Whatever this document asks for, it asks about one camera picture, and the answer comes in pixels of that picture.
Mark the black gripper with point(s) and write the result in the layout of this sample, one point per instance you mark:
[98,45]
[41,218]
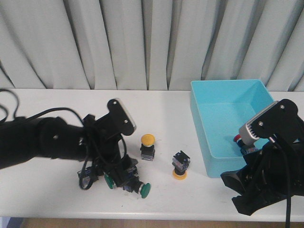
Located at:
[271,167]
[106,148]

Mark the yellow mushroom push button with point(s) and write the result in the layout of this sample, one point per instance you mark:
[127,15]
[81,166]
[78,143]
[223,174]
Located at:
[147,147]

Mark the red push button sideways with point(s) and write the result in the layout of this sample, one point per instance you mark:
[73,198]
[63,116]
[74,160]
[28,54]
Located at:
[87,177]

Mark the red mushroom push button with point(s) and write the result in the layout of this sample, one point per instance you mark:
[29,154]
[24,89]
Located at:
[244,149]

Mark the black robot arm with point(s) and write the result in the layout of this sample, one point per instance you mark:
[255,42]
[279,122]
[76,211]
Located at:
[50,137]

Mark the light blue plastic box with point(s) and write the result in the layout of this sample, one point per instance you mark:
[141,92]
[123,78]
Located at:
[219,108]

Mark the green mushroom push button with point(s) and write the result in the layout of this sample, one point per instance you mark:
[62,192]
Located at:
[127,179]

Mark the upside-down yellow push button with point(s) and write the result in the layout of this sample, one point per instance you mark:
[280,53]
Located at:
[181,162]

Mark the grey pleated curtain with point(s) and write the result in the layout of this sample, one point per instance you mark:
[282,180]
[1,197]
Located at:
[150,44]

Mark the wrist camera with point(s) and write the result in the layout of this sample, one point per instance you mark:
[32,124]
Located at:
[279,121]
[121,117]

